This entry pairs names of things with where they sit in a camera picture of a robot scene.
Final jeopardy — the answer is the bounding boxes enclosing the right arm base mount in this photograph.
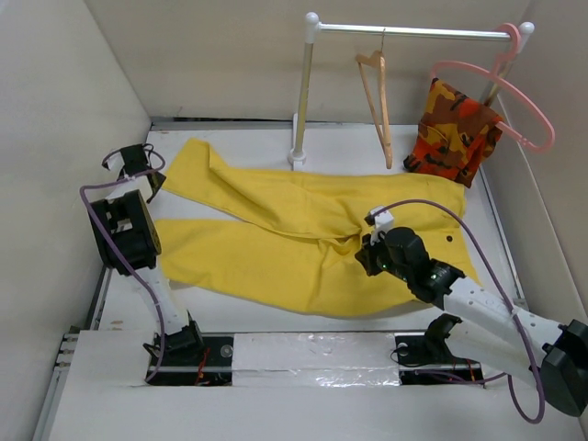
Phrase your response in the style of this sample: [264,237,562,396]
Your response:
[390,333,484,386]

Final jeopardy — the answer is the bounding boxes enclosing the white clothes rack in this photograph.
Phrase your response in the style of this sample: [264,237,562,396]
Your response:
[288,12,536,172]

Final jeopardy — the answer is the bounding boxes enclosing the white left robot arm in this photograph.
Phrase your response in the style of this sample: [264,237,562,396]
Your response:
[80,143,205,365]

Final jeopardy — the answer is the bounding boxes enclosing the orange camouflage trousers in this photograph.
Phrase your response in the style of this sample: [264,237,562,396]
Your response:
[403,77,503,187]

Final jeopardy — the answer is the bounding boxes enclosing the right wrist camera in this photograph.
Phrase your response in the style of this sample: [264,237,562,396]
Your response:
[365,206,394,245]

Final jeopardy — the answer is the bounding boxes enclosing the wooden hanger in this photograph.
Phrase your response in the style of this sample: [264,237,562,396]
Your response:
[355,28,393,170]

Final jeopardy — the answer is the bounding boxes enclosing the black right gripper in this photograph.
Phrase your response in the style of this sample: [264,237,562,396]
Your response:
[355,228,412,283]

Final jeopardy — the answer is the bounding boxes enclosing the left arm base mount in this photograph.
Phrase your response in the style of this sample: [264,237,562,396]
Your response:
[143,334,234,387]

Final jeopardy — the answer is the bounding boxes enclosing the pink plastic hanger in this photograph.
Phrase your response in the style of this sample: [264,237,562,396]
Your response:
[431,22,555,153]

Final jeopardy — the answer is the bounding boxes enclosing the yellow trousers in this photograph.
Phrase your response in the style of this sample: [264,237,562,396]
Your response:
[156,139,476,317]

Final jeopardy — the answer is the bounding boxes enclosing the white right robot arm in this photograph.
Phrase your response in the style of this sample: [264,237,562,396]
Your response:
[356,227,587,417]

